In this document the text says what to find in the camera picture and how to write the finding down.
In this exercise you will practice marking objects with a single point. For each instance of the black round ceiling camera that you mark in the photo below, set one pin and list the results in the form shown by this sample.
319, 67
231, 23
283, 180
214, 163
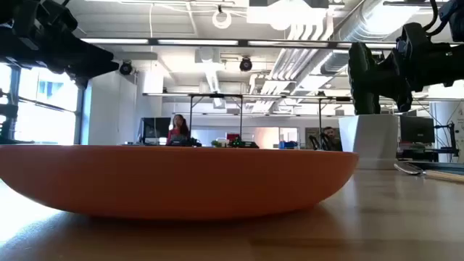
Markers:
125, 68
245, 64

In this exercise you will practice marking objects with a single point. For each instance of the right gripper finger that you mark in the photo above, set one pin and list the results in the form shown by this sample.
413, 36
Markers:
388, 83
404, 90

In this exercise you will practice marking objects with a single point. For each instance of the orange round plate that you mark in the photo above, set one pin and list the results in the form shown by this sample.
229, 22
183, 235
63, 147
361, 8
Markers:
174, 181

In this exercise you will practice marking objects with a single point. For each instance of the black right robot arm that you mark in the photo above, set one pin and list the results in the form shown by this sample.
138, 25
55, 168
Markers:
457, 25

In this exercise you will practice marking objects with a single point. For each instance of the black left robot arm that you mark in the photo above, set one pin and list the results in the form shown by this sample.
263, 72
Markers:
7, 123

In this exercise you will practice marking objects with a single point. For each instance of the silver ventilation duct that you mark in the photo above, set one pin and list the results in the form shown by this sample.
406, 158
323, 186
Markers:
359, 25

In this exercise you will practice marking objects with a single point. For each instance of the person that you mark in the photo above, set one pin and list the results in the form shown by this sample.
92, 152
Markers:
331, 139
178, 131

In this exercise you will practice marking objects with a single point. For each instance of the dark green tray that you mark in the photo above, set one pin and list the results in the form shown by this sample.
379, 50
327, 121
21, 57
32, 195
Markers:
444, 165

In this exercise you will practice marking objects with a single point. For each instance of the black workstation frame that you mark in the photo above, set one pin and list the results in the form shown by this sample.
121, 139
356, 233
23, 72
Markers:
191, 116

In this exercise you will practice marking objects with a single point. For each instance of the white hexagonal plant pot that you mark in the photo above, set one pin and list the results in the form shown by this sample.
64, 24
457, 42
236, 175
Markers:
369, 141

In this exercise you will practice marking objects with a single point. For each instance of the black monitor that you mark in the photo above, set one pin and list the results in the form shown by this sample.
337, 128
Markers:
417, 129
155, 130

